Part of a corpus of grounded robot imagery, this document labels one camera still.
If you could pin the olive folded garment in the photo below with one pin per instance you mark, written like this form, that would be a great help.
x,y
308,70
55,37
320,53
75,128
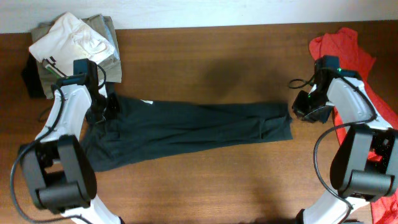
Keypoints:
x,y
111,65

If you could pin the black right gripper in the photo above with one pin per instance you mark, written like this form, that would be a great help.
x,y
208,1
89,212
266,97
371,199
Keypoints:
x,y
298,111

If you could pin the black folded garment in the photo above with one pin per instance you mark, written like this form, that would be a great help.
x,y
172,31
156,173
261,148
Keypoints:
x,y
31,78

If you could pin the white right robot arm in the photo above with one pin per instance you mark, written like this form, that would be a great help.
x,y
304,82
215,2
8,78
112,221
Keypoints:
x,y
364,168

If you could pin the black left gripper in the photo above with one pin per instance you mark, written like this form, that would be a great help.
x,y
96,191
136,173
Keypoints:
x,y
114,108

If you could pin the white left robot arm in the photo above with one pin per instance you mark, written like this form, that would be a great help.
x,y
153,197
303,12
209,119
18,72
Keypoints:
x,y
57,172

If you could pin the light blue folded garment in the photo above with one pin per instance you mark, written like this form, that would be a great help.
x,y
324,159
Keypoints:
x,y
110,30

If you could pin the dark green t-shirt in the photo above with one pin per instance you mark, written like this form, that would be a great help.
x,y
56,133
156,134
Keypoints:
x,y
146,130

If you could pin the white folded t-shirt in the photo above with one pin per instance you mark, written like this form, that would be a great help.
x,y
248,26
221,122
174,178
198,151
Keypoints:
x,y
70,39

